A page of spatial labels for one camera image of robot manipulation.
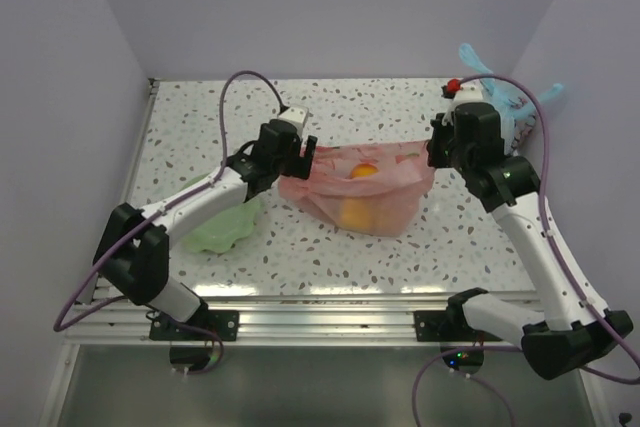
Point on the pink plastic bag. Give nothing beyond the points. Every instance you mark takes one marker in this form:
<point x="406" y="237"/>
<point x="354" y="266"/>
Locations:
<point x="403" y="178"/>

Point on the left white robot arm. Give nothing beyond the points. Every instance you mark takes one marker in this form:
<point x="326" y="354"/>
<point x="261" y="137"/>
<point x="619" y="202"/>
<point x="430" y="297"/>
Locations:
<point x="133" y="253"/>

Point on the aluminium mounting rail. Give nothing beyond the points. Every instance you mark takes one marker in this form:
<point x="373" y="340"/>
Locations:
<point x="322" y="317"/>

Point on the blue knotted plastic bag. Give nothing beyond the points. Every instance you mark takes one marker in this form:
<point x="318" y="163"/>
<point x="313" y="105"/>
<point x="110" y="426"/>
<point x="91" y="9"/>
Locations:
<point x="518" y="115"/>

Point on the left black base bracket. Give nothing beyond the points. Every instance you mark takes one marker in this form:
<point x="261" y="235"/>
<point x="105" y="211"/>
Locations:
<point x="224" y="323"/>

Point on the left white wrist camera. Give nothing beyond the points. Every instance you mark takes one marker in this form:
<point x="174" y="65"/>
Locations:
<point x="297" y="116"/>

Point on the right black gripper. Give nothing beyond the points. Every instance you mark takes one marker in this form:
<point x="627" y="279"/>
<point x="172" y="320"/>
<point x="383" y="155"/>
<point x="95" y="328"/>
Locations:
<point x="435" y="156"/>

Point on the green plastic plate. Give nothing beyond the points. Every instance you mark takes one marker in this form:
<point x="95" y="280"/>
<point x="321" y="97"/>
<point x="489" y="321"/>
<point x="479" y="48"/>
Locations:
<point x="215" y="218"/>

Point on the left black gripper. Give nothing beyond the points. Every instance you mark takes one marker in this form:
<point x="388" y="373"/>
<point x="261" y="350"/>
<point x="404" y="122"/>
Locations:
<point x="299" y="165"/>

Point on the right black base bracket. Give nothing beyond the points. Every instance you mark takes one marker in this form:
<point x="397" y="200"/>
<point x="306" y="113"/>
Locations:
<point x="440" y="319"/>

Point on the orange fruit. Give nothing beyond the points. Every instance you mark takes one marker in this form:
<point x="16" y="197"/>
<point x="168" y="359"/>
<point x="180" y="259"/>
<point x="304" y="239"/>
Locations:
<point x="365" y="215"/>

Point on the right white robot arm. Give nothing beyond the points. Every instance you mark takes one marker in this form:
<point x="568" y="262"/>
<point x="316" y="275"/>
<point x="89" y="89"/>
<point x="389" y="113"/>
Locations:
<point x="575" y="325"/>

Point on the black base bracket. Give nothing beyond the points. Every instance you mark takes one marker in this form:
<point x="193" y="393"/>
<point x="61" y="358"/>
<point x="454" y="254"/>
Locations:
<point x="440" y="319"/>
<point x="224" y="323"/>

